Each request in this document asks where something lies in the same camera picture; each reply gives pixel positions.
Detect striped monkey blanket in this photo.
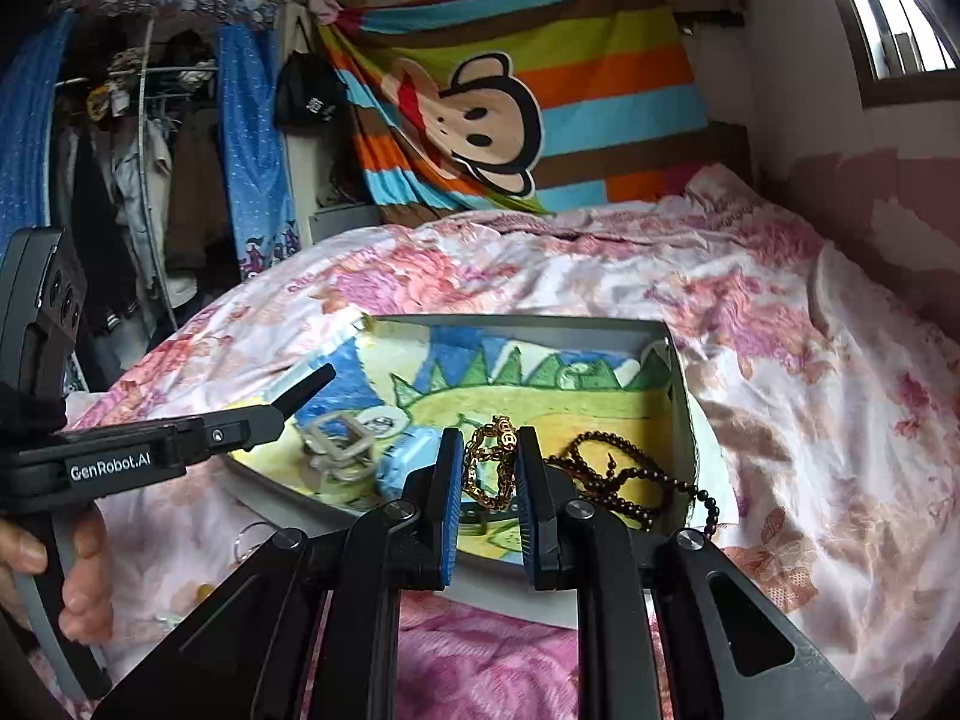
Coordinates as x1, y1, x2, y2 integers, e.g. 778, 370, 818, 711
319, 0, 719, 215

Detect gold chain bracelet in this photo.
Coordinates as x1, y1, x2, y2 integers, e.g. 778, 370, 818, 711
460, 413, 521, 515

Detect grey box with dinosaur drawing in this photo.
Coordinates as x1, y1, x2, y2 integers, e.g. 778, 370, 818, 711
260, 316, 703, 562

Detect hanging clothes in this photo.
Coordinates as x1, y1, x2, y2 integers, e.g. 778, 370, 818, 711
50, 18, 239, 377

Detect black cap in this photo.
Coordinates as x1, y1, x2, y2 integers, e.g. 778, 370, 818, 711
274, 52, 347, 132

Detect window with dark frame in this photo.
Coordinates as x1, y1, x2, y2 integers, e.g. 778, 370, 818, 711
835, 0, 958, 109

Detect left hand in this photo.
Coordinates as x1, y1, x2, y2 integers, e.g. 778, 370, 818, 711
2, 504, 114, 645

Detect black bead necklace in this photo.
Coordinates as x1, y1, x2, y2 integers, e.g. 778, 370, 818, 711
545, 429, 723, 542

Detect silver bangle rings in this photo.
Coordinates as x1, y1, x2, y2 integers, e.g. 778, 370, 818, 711
231, 520, 280, 568

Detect blue fabric wardrobe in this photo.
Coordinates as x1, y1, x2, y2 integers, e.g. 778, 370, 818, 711
2, 0, 301, 392

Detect beige hair claw clip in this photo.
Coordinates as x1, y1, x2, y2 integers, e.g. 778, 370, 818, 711
298, 411, 377, 491

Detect floral pink bed quilt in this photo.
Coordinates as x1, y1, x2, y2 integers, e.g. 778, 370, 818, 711
80, 167, 958, 718

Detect blue kids smart watch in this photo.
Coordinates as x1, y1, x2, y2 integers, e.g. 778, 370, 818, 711
374, 427, 496, 535

